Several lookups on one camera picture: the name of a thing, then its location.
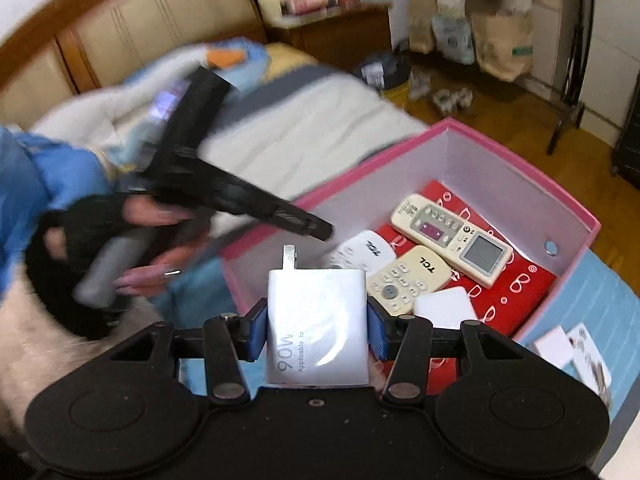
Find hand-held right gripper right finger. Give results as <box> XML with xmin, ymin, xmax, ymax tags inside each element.
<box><xmin>368</xmin><ymin>298</ymin><xmax>532</xmax><ymax>403</ymax></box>

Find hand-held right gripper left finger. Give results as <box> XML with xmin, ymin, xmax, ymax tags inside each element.
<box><xmin>110</xmin><ymin>297</ymin><xmax>269</xmax><ymax>407</ymax></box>

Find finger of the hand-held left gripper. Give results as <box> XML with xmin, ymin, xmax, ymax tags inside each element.
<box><xmin>249</xmin><ymin>194</ymin><xmax>335</xmax><ymax>242</ymax></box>

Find white charger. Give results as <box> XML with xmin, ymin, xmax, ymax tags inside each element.
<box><xmin>265</xmin><ymin>243</ymin><xmax>372</xmax><ymax>389</ymax></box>

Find small cream remote control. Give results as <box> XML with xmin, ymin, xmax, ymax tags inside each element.
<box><xmin>366</xmin><ymin>245</ymin><xmax>454</xmax><ymax>317</ymax></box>

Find white square adapter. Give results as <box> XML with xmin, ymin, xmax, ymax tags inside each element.
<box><xmin>412</xmin><ymin>285</ymin><xmax>479</xmax><ymax>334</ymax></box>

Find white remote control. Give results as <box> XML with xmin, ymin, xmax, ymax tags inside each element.
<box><xmin>325</xmin><ymin>230</ymin><xmax>399</xmax><ymax>282</ymax></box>

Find cream remote control with display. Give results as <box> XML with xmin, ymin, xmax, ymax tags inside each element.
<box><xmin>389</xmin><ymin>193</ymin><xmax>515</xmax><ymax>290</ymax></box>

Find pink cardboard box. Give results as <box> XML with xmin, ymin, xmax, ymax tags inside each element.
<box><xmin>220</xmin><ymin>117</ymin><xmax>601</xmax><ymax>357</ymax></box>

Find person's left forearm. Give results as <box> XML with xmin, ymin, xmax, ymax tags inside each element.
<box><xmin>0</xmin><ymin>125</ymin><xmax>114</xmax><ymax>287</ymax></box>

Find person's left hand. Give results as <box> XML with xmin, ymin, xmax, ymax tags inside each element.
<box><xmin>27</xmin><ymin>194</ymin><xmax>198</xmax><ymax>338</ymax></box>

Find striped bed sheet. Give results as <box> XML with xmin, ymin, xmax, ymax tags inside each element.
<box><xmin>177</xmin><ymin>42</ymin><xmax>640</xmax><ymax>472</ymax></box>

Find printed fluffy blanket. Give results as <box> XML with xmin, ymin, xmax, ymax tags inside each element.
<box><xmin>30</xmin><ymin>39</ymin><xmax>274</xmax><ymax>172</ymax></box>

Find wooden padded headboard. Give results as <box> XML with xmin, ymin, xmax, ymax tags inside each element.
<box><xmin>0</xmin><ymin>0</ymin><xmax>269</xmax><ymax>132</ymax></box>

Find red glasses-pattern cloth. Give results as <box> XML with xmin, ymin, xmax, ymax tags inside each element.
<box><xmin>371</xmin><ymin>179</ymin><xmax>559</xmax><ymax>396</ymax></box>

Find yellow container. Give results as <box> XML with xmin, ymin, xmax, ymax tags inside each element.
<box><xmin>382</xmin><ymin>85</ymin><xmax>412</xmax><ymax>109</ymax></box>

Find black trash bin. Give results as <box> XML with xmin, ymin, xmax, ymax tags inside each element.
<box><xmin>352</xmin><ymin>52</ymin><xmax>414</xmax><ymax>94</ymax></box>

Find plain white small box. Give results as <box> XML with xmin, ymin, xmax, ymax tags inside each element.
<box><xmin>530</xmin><ymin>327</ymin><xmax>574</xmax><ymax>377</ymax></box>

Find white sock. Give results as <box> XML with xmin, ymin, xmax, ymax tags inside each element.
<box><xmin>409</xmin><ymin>72</ymin><xmax>434</xmax><ymax>101</ymax></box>

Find wooden nightstand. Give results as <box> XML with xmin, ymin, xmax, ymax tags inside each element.
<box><xmin>267</xmin><ymin>2</ymin><xmax>394</xmax><ymax>74</ymax></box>

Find white cards on mat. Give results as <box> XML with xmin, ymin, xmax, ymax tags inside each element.
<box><xmin>565</xmin><ymin>322</ymin><xmax>614</xmax><ymax>397</ymax></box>

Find fluffy beige garment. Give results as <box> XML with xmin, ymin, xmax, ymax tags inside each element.
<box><xmin>0</xmin><ymin>260</ymin><xmax>167</xmax><ymax>442</ymax></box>

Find white patterned bag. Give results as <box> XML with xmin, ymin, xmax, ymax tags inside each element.
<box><xmin>432</xmin><ymin>15</ymin><xmax>476</xmax><ymax>66</ymax></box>

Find brown paper bag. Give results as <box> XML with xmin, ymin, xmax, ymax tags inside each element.
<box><xmin>470</xmin><ymin>10</ymin><xmax>534</xmax><ymax>84</ymax></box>

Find black metal rack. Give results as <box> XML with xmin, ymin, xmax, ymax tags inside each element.
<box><xmin>545</xmin><ymin>0</ymin><xmax>597</xmax><ymax>156</ymax></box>

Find black suitcase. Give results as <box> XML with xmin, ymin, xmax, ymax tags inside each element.
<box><xmin>612</xmin><ymin>105</ymin><xmax>640</xmax><ymax>184</ymax></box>

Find white wardrobe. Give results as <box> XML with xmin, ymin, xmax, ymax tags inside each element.
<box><xmin>580</xmin><ymin>0</ymin><xmax>640</xmax><ymax>137</ymax></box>

